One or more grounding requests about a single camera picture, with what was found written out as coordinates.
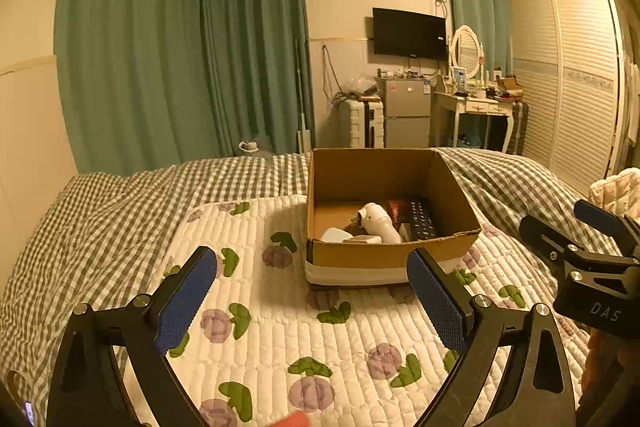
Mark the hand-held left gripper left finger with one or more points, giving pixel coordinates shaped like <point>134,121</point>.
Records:
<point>186,304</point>

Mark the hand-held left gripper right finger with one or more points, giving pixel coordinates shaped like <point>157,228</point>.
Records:
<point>440,304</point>

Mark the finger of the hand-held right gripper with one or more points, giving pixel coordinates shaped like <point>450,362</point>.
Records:
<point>545,237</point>
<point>602,217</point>

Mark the black remote control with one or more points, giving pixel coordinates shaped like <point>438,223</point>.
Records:
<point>419,219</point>

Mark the cardboard box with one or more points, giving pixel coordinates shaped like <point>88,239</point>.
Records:
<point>350,257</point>

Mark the white hair dryer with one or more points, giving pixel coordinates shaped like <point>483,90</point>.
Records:
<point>379,222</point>

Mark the light blue earbuds case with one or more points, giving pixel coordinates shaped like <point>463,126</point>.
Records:
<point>335,235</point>

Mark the person's right hand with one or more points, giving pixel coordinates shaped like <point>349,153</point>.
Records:
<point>602,362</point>

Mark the person's left hand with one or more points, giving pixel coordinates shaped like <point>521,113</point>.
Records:
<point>295,420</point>

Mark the cream quilted jacket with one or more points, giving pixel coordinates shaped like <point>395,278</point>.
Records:
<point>617,189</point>

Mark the dark suitcase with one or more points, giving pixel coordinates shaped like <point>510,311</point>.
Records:
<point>520,127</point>

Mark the grey checkered duvet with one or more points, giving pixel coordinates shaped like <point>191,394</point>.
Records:
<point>100,227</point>

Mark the white hanging cloth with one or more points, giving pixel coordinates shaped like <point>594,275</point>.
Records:
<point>633,97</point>

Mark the floral quilted mat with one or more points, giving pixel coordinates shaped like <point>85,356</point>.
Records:
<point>310,332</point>

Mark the white slatted wardrobe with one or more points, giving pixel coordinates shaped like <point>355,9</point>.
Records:
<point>570,82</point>

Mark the white dressing table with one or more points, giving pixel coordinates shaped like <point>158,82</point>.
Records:
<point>475,107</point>

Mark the small white object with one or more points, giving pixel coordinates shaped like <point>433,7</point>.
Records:
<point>250,146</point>

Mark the small grey fridge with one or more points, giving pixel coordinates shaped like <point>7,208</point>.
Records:
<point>405,112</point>

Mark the white suitcase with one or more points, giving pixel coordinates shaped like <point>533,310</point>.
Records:
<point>360,124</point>

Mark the oval white mirror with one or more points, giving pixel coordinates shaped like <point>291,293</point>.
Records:
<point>467,49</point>

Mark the white leaning pole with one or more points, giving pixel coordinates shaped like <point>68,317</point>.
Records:
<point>301,107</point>

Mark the green curtain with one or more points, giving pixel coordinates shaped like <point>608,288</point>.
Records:
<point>130,37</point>
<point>255,37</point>
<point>475,2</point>

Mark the small picture frame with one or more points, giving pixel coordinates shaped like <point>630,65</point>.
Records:
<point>458,78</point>

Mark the black wall television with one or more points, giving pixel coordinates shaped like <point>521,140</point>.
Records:
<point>410,34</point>

